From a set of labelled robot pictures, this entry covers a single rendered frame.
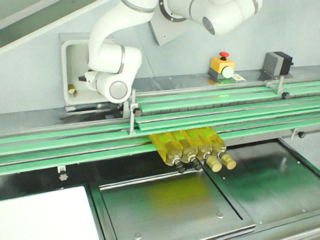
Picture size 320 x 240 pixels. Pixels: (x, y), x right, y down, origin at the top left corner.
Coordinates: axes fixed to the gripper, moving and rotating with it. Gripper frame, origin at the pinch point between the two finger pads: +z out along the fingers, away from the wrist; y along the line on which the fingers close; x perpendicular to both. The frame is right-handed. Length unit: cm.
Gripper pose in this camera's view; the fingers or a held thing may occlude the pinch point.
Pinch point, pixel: (96, 74)
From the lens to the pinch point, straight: 114.4
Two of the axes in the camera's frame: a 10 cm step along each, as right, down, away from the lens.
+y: 9.3, -1.4, 3.4
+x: -0.4, -9.5, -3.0
